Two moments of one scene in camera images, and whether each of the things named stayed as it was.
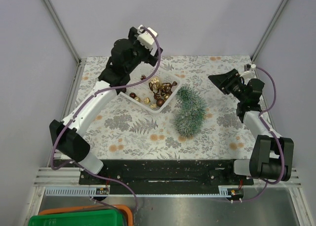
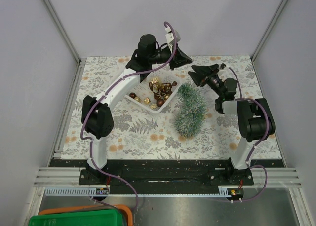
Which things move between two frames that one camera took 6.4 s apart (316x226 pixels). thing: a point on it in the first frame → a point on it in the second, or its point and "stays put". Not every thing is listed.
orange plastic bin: (127, 210) stays put
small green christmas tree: (189, 119) stays put
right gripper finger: (223, 81) → (199, 78)
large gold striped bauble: (155, 82) stays put
